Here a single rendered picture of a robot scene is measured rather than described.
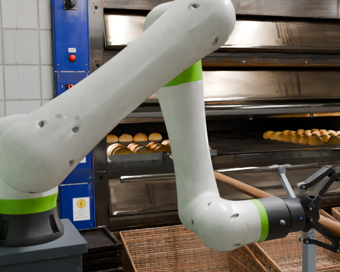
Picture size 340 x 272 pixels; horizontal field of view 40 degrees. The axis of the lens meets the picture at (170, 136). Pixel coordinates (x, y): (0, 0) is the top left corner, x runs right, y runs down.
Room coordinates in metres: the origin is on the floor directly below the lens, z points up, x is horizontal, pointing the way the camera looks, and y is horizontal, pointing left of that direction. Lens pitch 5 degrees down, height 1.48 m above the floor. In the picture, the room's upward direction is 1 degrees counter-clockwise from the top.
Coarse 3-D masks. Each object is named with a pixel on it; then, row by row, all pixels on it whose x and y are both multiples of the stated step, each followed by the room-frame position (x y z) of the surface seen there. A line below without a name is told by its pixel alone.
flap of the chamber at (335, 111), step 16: (144, 112) 2.06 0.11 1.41; (160, 112) 2.08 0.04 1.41; (208, 112) 2.16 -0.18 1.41; (224, 112) 2.18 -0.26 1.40; (240, 112) 2.21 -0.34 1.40; (256, 112) 2.24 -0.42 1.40; (272, 112) 2.26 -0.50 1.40; (288, 112) 2.29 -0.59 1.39; (304, 112) 2.32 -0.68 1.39; (320, 112) 2.36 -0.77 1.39; (336, 112) 2.42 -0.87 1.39
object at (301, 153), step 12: (216, 156) 2.33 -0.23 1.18; (228, 156) 2.35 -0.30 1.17; (240, 156) 2.37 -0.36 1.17; (252, 156) 2.39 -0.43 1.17; (264, 156) 2.42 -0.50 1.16; (276, 156) 2.44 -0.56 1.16; (288, 156) 2.46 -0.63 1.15; (300, 156) 2.49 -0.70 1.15; (312, 156) 2.51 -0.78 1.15; (324, 156) 2.54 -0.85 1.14; (108, 168) 2.15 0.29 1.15; (120, 168) 2.17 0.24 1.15; (132, 168) 2.19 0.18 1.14
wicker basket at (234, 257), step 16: (128, 240) 2.14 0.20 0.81; (144, 240) 2.16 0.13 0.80; (160, 240) 2.18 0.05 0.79; (176, 240) 2.20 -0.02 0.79; (192, 240) 2.22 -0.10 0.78; (128, 256) 1.95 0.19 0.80; (144, 256) 2.14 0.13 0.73; (160, 256) 2.16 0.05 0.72; (176, 256) 2.18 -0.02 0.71; (192, 256) 2.21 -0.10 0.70; (208, 256) 2.23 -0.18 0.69; (224, 256) 2.25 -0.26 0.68; (240, 256) 2.13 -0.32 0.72
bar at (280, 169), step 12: (228, 168) 1.95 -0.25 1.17; (240, 168) 1.96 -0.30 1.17; (252, 168) 1.97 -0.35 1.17; (264, 168) 1.99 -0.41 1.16; (276, 168) 2.01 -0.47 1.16; (288, 168) 2.03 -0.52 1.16; (300, 168) 2.05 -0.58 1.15; (120, 180) 1.80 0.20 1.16; (132, 180) 1.80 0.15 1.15; (144, 180) 1.82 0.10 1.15; (156, 180) 1.84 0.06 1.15; (288, 192) 1.95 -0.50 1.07; (312, 228) 1.81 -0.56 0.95; (312, 252) 1.81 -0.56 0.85; (312, 264) 1.81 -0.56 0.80
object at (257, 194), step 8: (216, 176) 1.66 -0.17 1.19; (224, 176) 1.61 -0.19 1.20; (232, 184) 1.53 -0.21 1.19; (240, 184) 1.49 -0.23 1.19; (248, 192) 1.42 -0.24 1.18; (256, 192) 1.38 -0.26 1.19; (264, 192) 1.35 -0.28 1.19; (320, 216) 1.09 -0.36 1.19; (328, 224) 1.05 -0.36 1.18; (336, 224) 1.03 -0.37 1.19; (336, 232) 1.02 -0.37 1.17
